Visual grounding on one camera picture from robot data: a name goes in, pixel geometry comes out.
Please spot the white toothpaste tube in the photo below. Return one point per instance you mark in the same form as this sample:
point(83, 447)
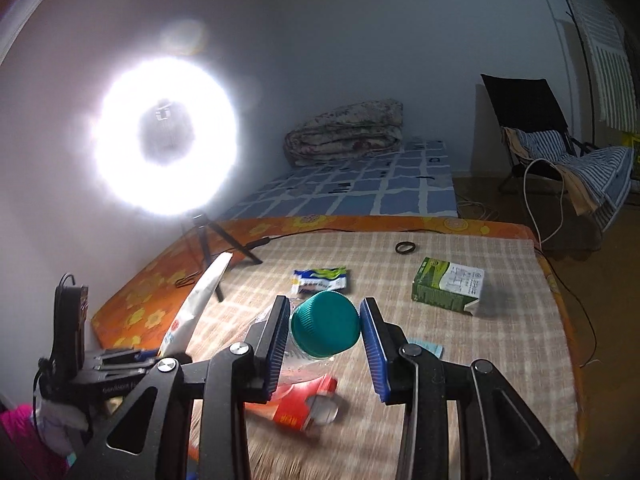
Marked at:
point(200, 300)

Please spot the light blue paper card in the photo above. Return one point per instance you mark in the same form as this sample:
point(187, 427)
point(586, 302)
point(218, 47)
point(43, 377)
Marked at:
point(427, 347)

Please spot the beige checked blanket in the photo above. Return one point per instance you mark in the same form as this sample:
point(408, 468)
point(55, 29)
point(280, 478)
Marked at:
point(450, 360)

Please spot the folded floral quilt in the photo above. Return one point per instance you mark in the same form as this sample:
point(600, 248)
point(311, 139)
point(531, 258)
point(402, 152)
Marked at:
point(345, 130)

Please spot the beige cloth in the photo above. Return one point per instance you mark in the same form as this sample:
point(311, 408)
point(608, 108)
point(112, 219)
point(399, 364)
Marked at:
point(575, 190)

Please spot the brown box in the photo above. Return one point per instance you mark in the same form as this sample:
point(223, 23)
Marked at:
point(570, 240)

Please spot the white striped hanging cloth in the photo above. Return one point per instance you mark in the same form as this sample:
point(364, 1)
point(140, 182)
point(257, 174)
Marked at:
point(610, 60)

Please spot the pink cloth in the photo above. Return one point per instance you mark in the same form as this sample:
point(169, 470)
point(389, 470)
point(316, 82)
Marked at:
point(25, 440)

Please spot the clear bottle with teal cap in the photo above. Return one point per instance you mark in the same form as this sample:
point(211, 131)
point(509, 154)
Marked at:
point(325, 325)

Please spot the blue checked mattress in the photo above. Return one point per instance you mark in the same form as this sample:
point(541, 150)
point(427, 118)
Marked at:
point(360, 190)

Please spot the black folding chair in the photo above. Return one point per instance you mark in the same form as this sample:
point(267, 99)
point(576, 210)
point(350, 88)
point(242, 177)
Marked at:
point(525, 105)

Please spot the red snack packet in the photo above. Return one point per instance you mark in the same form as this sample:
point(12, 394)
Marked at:
point(290, 400)

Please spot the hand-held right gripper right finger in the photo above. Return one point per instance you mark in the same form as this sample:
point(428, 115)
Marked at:
point(372, 345)

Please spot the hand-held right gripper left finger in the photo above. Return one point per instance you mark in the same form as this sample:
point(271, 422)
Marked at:
point(277, 340)

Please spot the green and white carton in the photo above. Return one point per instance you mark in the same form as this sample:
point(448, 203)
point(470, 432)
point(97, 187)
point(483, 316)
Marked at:
point(450, 285)

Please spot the black tripod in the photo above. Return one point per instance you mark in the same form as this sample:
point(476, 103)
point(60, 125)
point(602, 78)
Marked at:
point(205, 240)

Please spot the yellow crate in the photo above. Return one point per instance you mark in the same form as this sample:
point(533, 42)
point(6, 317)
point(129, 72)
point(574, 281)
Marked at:
point(632, 155)

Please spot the blue and white wrapper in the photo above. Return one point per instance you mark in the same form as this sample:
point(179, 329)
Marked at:
point(320, 280)

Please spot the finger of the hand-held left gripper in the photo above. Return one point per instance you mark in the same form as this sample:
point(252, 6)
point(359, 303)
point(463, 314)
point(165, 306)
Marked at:
point(125, 355)
point(120, 371)

